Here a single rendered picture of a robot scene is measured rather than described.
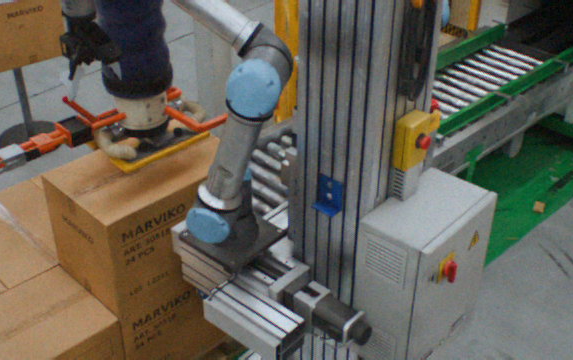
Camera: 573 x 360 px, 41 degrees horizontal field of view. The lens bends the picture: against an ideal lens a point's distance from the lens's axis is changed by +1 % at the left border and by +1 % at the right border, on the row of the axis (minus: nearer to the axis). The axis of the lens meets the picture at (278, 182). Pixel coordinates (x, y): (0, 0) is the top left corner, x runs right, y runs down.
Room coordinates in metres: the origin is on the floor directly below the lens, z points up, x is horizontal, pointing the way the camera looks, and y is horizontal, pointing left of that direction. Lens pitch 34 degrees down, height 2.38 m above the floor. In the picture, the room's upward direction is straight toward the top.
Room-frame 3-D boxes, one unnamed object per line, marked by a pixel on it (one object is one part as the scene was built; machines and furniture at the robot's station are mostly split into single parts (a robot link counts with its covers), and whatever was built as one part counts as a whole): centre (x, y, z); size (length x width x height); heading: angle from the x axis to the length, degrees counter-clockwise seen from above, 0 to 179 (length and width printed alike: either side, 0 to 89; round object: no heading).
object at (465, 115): (3.35, -1.09, 0.60); 1.60 x 0.10 x 0.09; 134
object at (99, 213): (2.24, 0.46, 0.74); 0.60 x 0.40 x 0.40; 134
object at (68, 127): (2.06, 0.64, 1.18); 0.10 x 0.08 x 0.06; 43
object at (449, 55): (3.74, -0.72, 0.60); 1.60 x 0.10 x 0.09; 134
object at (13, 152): (1.92, 0.79, 1.18); 0.07 x 0.07 x 0.04; 43
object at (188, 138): (2.17, 0.39, 1.08); 0.34 x 0.10 x 0.05; 133
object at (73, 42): (1.69, 0.47, 1.66); 0.09 x 0.08 x 0.12; 48
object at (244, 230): (1.73, 0.13, 1.09); 0.15 x 0.15 x 0.10
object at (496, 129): (3.07, -0.88, 0.50); 2.31 x 0.05 x 0.19; 134
